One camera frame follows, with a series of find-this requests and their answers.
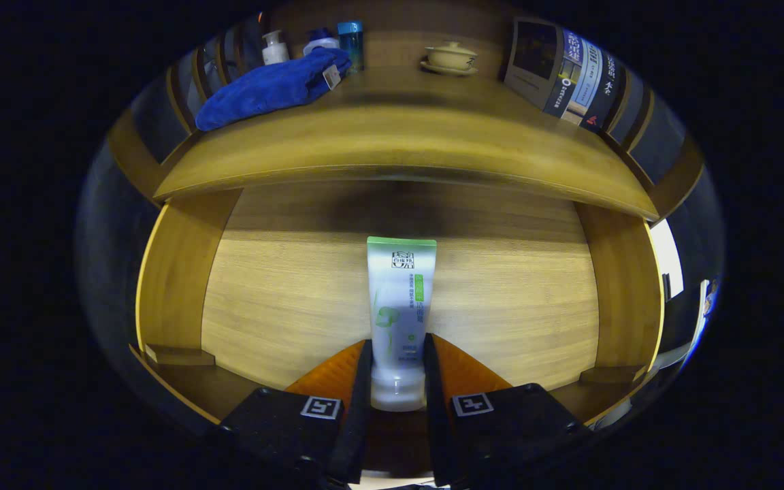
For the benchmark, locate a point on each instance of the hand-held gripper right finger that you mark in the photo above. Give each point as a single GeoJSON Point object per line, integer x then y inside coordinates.
{"type": "Point", "coordinates": [436, 415]}

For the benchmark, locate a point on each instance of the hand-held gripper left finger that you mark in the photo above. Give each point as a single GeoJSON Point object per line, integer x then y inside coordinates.
{"type": "Point", "coordinates": [358, 408]}

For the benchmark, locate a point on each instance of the white green cream tube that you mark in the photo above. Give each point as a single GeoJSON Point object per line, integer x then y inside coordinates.
{"type": "Point", "coordinates": [402, 306]}

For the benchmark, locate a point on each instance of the wooden drawer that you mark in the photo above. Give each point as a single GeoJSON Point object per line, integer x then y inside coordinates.
{"type": "Point", "coordinates": [283, 292]}

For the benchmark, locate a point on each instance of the wooden countertop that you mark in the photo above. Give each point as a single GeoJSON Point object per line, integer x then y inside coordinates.
{"type": "Point", "coordinates": [399, 136]}

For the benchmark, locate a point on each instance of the wooden cabinet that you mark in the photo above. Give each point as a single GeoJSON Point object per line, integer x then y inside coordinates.
{"type": "Point", "coordinates": [133, 156]}

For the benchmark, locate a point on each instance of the blue folded towel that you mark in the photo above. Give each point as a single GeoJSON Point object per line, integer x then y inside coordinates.
{"type": "Point", "coordinates": [263, 92]}

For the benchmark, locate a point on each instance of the beige lidded tea cup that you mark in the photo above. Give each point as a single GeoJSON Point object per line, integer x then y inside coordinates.
{"type": "Point", "coordinates": [450, 58]}

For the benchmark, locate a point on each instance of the teal slim bottle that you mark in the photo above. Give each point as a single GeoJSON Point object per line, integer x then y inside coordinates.
{"type": "Point", "coordinates": [351, 44]}

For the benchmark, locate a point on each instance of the black book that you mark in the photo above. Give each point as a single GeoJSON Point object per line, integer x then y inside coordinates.
{"type": "Point", "coordinates": [606, 92]}

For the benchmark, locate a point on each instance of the light blue spine book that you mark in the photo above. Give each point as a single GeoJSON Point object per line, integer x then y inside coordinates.
{"type": "Point", "coordinates": [586, 82]}

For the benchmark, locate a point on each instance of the white pump bottle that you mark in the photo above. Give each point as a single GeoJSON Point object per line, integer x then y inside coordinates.
{"type": "Point", "coordinates": [275, 51]}

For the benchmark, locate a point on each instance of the white bottle blue cap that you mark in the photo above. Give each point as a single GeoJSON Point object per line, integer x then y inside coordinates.
{"type": "Point", "coordinates": [320, 42]}

